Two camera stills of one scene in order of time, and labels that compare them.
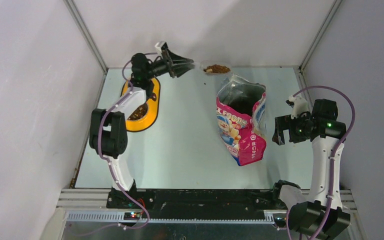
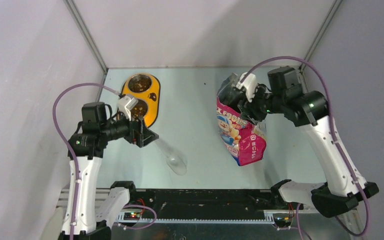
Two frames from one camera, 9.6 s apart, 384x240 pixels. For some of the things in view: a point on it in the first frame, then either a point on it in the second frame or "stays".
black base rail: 194,204 stays
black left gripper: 179,65 to 146,135
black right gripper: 285,122 to 248,109
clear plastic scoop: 216,67 to 176,161
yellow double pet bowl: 148,119 stays
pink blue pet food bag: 241,108 stays
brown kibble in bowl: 139,113 stays
